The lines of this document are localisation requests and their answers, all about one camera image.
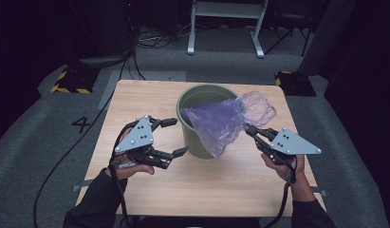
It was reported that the grey pillar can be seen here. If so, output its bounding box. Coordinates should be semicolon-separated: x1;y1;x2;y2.
297;0;358;76

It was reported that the person's dark clothing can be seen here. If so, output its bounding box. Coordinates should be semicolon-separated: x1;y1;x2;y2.
132;217;263;228

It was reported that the black yellow striped base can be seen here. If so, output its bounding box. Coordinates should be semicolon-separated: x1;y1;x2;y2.
50;65;101;94
274;70;317;97

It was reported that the thin black floor cable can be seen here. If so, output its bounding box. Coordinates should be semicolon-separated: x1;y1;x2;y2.
132;50;147;81

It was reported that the green plastic bin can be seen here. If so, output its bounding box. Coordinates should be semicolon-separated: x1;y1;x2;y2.
176;84;244;161

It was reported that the left hand-held gripper cable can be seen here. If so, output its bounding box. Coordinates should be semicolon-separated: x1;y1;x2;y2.
108;122;131;228

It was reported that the white metal stand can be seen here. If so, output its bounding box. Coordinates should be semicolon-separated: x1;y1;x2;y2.
186;0;269;59

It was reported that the long black floor cable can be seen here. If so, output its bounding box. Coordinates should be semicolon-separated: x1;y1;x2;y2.
32;51;134;228

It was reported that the grey metal table bracket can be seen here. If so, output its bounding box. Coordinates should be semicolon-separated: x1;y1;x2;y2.
310;186;328;198
72;179;94;193

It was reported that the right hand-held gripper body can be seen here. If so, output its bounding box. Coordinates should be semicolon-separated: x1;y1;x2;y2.
262;127;323;167

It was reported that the person's left hand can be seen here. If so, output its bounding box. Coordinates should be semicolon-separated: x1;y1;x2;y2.
112;126;156;181

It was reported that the right hand-held gripper cable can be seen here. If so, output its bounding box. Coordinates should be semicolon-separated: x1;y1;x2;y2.
265;156;300;228

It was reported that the tangle of floor cables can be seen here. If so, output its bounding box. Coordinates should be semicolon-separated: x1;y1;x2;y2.
135;23;192;50

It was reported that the person's right hand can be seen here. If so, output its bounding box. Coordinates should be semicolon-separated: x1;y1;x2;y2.
261;152;312;193

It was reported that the black stand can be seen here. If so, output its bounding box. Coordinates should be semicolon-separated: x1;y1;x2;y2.
264;6;314;58

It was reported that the hand-held gripper cable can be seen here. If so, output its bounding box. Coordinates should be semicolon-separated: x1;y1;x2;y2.
108;122;131;228
265;156;300;228

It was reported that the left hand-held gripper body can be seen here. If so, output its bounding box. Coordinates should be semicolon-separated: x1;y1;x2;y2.
114;115;162;165

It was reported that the purple plastic bag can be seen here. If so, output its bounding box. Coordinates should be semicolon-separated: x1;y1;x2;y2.
180;90;278;160

